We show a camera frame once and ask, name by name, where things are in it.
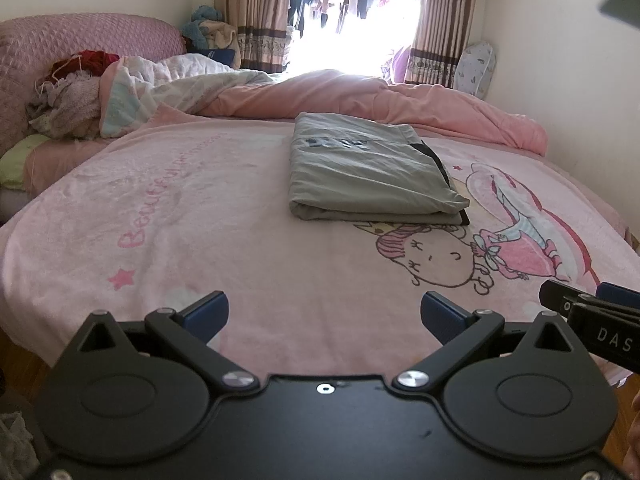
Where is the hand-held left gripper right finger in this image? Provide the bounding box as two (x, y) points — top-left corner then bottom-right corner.
(392, 291), (583, 397)

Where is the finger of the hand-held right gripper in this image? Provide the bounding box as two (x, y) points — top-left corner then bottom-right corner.
(597, 282), (640, 307)
(540, 280), (640, 373)

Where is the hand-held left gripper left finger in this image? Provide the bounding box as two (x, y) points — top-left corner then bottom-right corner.
(75, 290), (261, 397)

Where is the grey and black jacket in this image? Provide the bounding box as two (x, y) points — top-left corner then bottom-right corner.
(288, 111), (471, 226)

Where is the pink printed blanket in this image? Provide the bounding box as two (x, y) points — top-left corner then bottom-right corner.
(0, 110), (640, 386)

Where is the pink duvet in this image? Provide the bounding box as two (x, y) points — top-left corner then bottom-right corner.
(200, 68), (548, 156)

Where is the white mattress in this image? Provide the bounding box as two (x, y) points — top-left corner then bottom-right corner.
(0, 187), (31, 221)

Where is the pale cloth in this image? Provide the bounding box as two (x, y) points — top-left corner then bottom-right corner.
(0, 410), (33, 480)

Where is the green pillow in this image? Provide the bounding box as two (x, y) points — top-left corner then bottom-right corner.
(0, 133), (51, 191)

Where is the white patterned fan cover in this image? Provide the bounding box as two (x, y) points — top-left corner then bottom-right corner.
(452, 42), (498, 101)

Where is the grey knit cloth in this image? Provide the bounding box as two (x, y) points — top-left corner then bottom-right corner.
(27, 72), (108, 141)

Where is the purple cloth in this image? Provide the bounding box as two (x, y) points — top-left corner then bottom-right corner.
(382, 46), (412, 83)

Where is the blue box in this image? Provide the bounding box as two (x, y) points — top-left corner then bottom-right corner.
(200, 47), (238, 68)

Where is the dark red cloth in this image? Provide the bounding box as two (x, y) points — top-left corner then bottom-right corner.
(45, 50), (121, 83)

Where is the beige fleece blanket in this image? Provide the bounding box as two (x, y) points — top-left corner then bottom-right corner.
(197, 20), (240, 56)

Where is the brown striped curtain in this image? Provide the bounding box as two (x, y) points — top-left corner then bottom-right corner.
(404, 0), (483, 88)
(215, 0), (293, 75)

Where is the pink quilted headboard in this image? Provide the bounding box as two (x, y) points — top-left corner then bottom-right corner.
(0, 12), (187, 161)

